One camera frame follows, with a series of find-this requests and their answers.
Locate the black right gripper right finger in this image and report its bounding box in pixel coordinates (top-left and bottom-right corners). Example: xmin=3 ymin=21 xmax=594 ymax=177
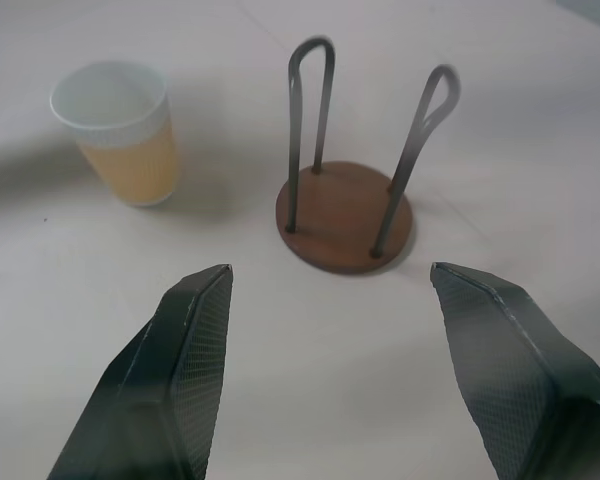
xmin=429 ymin=261 xmax=600 ymax=480

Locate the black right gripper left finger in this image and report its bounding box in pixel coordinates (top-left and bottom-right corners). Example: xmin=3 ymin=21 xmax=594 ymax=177
xmin=46 ymin=262 xmax=235 ymax=480

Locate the orange ribbed paper cup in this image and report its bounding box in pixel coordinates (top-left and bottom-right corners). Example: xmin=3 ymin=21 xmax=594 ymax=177
xmin=49 ymin=60 xmax=182 ymax=209

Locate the wooden base wire holder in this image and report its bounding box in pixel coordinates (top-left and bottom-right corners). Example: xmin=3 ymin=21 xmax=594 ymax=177
xmin=274 ymin=34 xmax=417 ymax=276

